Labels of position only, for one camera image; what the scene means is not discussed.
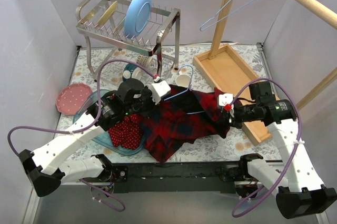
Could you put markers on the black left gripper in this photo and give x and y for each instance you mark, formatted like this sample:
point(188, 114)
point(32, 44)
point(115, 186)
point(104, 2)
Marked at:
point(147, 100)

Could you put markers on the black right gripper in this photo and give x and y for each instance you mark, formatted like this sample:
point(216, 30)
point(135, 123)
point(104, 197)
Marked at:
point(232, 118)

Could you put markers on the red plaid skirt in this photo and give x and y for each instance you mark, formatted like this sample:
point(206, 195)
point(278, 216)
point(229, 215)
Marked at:
point(166, 129)

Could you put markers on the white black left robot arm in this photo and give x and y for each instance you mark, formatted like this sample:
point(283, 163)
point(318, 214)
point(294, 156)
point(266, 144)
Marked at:
point(47, 167)

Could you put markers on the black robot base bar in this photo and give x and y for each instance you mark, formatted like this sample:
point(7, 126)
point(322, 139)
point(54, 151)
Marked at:
point(221, 176)

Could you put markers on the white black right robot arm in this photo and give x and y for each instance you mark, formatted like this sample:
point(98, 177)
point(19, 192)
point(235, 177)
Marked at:
point(298, 189)

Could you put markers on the red polka dot cloth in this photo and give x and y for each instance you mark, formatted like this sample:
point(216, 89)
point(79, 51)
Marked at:
point(128, 133)

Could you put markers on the patterned cup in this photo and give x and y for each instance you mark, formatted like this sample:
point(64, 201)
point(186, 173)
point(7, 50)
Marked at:
point(144, 60)

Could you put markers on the floral tablecloth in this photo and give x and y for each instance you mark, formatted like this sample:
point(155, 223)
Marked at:
point(211, 148)

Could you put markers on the clear blue glass tray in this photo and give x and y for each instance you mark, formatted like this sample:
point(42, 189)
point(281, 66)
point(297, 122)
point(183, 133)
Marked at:
point(104, 139)

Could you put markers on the white ceramic mug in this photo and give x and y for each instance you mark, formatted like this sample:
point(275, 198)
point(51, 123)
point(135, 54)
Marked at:
point(183, 79)

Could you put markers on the steel dish rack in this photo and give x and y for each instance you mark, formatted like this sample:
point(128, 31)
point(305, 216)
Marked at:
point(149, 42)

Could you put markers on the pink polka dot plate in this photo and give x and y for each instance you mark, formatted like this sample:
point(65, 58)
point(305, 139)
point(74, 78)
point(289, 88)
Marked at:
point(72, 98)

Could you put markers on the light blue plate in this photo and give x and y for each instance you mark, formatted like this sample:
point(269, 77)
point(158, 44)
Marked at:
point(137, 17)

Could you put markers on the cream yellow plate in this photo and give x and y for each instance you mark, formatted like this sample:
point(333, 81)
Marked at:
point(107, 14)

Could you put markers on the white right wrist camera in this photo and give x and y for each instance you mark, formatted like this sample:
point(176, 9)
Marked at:
point(224, 102)

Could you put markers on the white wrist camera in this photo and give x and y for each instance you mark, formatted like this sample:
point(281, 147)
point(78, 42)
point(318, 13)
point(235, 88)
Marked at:
point(159, 90)
point(224, 102)

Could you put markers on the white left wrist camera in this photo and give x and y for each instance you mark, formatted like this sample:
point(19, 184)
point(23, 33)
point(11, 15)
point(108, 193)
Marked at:
point(159, 90)

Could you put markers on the wooden clothes rack frame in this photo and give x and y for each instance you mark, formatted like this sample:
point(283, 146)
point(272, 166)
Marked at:
point(222, 67)

